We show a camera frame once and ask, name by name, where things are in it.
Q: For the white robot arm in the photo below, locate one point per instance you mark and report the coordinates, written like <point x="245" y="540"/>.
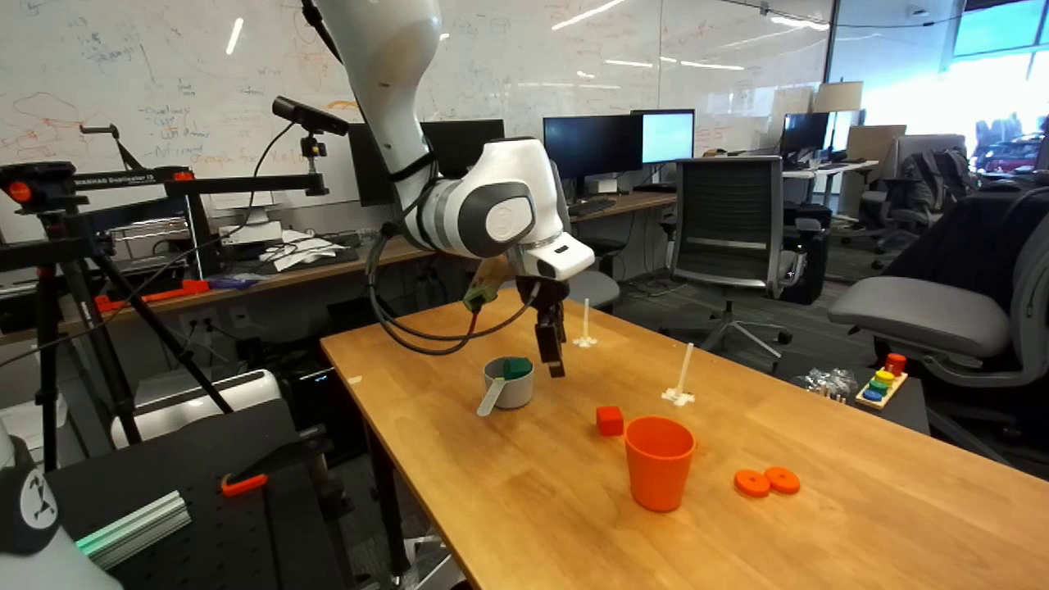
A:
<point x="381" y="75"/>

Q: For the long wooden desk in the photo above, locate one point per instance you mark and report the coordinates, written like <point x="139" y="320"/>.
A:
<point x="329" y="263"/>

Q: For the orange tool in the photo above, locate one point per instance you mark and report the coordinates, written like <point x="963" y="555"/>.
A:
<point x="152" y="296"/>

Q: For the black draped cloth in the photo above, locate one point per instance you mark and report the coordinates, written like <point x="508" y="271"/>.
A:
<point x="963" y="235"/>

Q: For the gray metal bar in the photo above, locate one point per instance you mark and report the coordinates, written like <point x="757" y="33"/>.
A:
<point x="135" y="530"/>

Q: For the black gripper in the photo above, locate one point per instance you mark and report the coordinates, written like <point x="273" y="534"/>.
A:
<point x="546" y="299"/>

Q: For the light gray office chair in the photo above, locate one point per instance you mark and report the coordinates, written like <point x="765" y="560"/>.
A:
<point x="594" y="286"/>

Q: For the orange block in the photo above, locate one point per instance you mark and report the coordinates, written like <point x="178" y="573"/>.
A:
<point x="611" y="422"/>

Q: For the black computer monitor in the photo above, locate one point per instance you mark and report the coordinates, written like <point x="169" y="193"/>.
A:
<point x="587" y="147"/>
<point x="464" y="136"/>

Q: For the colourful toy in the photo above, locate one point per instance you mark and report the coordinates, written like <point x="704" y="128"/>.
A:
<point x="880" y="380"/>

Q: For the black camera on boom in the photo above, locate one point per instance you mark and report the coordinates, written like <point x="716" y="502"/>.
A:
<point x="308" y="113"/>

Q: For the white papers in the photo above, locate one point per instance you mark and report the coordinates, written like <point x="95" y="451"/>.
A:
<point x="285" y="250"/>

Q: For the black tripod orange knobs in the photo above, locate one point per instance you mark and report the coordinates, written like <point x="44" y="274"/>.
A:
<point x="76" y="283"/>

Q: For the clear plastic stand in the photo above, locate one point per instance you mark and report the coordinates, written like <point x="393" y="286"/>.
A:
<point x="681" y="395"/>
<point x="583" y="341"/>

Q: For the black mesh office chair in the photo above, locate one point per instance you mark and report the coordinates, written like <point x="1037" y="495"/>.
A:
<point x="730" y="216"/>

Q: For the clear plastic pieces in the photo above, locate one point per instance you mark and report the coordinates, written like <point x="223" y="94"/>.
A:
<point x="829" y="380"/>

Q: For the tan wrist camera mount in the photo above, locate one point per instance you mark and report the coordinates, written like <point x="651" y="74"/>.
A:
<point x="489" y="283"/>

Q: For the orange plastic cup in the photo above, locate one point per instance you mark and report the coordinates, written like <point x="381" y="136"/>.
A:
<point x="656" y="464"/>

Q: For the white machine housing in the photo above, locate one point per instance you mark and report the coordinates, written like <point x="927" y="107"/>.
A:
<point x="198" y="404"/>

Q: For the white lit monitor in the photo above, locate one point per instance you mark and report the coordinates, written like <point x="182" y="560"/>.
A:
<point x="666" y="136"/>

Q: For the orange disc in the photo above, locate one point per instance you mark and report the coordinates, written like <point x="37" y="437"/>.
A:
<point x="752" y="483"/>
<point x="782" y="481"/>

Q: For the gray measuring cup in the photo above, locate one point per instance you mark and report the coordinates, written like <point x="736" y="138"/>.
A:
<point x="512" y="389"/>

